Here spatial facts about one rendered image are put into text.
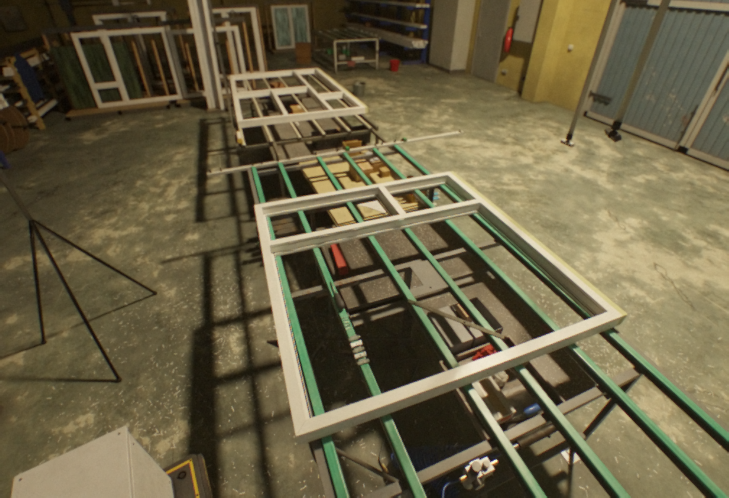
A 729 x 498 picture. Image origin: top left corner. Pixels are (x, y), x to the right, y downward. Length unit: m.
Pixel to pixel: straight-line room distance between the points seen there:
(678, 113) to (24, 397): 8.29
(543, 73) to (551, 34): 0.75
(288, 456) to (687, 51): 7.21
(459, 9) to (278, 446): 10.20
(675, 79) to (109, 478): 7.64
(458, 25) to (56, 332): 10.19
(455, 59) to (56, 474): 10.70
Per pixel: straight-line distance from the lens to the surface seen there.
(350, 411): 1.32
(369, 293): 2.11
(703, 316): 3.85
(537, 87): 8.66
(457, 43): 10.87
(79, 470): 1.64
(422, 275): 1.86
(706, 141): 7.24
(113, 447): 1.62
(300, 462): 2.28
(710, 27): 7.29
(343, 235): 2.04
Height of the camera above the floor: 2.12
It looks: 35 degrees down
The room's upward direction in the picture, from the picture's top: straight up
